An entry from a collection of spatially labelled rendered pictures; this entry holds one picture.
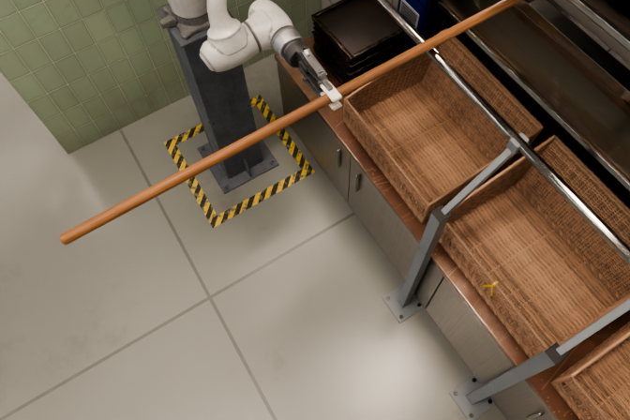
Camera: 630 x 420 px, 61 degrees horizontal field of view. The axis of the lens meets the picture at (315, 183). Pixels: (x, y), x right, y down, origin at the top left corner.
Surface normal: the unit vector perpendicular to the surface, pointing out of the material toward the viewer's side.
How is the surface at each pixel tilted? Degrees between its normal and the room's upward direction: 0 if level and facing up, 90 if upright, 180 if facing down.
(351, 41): 0
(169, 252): 0
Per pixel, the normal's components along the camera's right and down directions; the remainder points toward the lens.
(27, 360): -0.03, -0.47
